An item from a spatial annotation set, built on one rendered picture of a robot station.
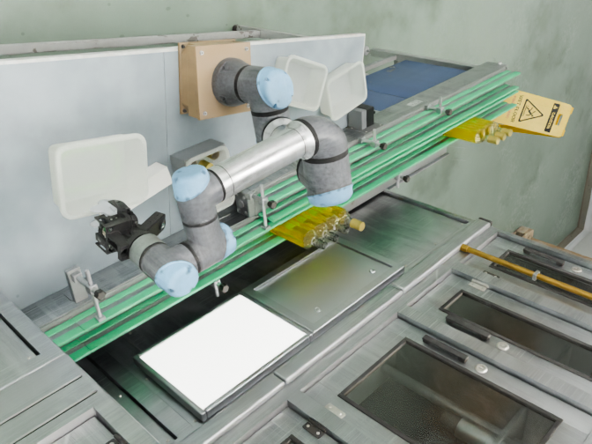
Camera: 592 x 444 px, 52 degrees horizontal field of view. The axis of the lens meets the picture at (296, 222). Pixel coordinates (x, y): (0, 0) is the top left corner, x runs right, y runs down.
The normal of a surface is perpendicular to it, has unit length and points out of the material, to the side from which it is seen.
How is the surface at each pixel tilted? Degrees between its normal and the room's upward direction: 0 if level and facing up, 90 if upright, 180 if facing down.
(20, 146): 0
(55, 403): 90
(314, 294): 90
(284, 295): 90
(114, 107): 0
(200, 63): 4
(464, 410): 90
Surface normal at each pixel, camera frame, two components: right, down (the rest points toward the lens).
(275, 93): 0.70, 0.12
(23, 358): -0.07, -0.87
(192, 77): -0.70, 0.26
